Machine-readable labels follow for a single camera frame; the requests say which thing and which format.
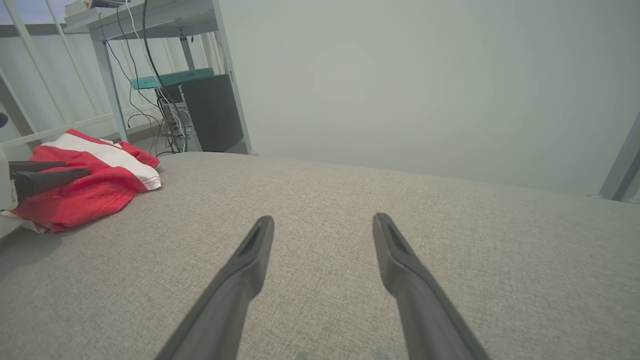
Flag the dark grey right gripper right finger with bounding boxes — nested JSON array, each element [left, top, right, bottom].
[[372, 213, 491, 360]]

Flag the grey metal frame post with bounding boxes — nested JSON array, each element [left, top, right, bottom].
[[597, 112, 640, 203]]

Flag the thin black hanging cable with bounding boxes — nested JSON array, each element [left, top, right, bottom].
[[97, 7, 173, 153]]

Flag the white metal desk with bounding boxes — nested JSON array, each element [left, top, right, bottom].
[[64, 0, 257, 156]]

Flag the stack of items on desk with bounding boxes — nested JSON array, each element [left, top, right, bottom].
[[65, 0, 126, 16]]

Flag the red shorts with white stripe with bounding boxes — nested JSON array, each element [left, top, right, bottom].
[[11, 129, 163, 234]]

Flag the white metal railing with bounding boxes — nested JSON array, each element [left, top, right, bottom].
[[0, 0, 211, 151]]

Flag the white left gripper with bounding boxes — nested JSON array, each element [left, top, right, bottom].
[[0, 147, 92, 211]]

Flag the red white jersey shirt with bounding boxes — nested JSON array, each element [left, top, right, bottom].
[[0, 209, 49, 235]]

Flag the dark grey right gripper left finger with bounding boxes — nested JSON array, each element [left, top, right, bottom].
[[155, 215, 275, 360]]

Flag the thick black hanging cable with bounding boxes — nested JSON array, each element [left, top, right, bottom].
[[142, 0, 168, 91]]

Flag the black computer tower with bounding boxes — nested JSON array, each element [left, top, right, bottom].
[[156, 74, 246, 154]]

